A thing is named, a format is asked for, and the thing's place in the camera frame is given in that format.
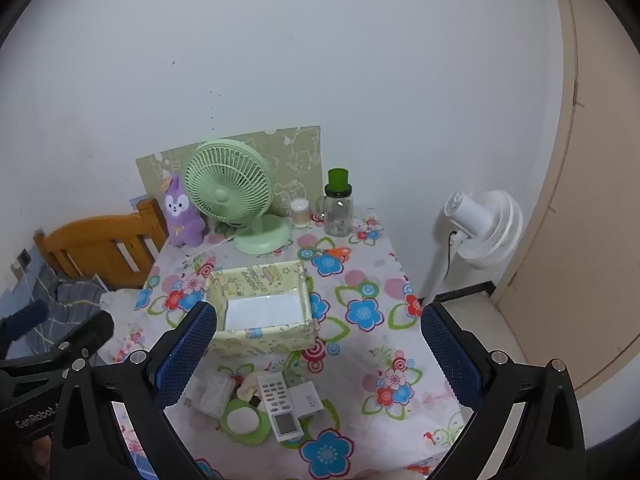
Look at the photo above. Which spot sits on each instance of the green compact mirror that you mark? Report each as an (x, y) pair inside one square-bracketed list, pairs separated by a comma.
[(242, 420)]

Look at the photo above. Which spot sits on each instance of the beige wooden door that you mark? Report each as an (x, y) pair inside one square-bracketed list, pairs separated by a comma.
[(600, 210)]

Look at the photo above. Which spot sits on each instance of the yellow printed storage box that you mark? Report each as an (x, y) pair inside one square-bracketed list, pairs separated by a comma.
[(260, 341)]

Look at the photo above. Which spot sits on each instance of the purple plush toy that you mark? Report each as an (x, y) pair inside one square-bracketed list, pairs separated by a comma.
[(181, 220)]

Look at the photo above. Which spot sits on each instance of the green plastic cup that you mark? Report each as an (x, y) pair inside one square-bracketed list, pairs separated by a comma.
[(338, 180)]

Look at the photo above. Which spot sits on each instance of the white standing fan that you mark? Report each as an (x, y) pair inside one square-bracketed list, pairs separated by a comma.
[(480, 225)]

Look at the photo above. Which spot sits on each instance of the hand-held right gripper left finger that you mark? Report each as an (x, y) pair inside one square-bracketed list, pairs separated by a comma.
[(187, 355)]

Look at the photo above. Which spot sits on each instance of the grey plaid blanket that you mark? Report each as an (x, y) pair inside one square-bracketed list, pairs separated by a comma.
[(70, 305)]

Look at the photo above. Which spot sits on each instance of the clear plastic box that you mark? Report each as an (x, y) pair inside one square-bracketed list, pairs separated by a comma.
[(215, 394)]

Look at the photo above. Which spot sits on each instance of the glass jar mug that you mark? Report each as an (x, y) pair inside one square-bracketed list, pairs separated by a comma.
[(339, 217)]

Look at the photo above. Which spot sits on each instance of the printed cardboard panel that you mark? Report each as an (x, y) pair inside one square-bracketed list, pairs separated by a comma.
[(297, 160)]

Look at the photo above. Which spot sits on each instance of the green desk fan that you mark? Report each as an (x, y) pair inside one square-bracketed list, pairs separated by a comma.
[(227, 195)]

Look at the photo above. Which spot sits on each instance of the orange scissors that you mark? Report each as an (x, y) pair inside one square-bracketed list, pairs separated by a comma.
[(335, 252)]

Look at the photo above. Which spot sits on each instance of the floral tablecloth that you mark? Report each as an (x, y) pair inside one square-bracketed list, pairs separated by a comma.
[(350, 375)]

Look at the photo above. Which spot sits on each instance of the white power adapter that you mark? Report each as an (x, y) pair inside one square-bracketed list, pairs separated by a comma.
[(307, 400)]

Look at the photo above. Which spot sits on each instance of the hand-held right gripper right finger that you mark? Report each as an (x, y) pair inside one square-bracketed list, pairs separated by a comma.
[(450, 360)]

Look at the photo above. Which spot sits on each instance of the white remote control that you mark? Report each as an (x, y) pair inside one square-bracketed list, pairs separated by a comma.
[(277, 405)]

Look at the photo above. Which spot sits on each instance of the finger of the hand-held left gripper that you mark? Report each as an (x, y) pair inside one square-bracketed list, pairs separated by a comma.
[(97, 327), (22, 320)]

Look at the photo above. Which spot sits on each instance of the cotton swab jar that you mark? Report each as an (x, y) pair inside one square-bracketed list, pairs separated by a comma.
[(301, 214)]

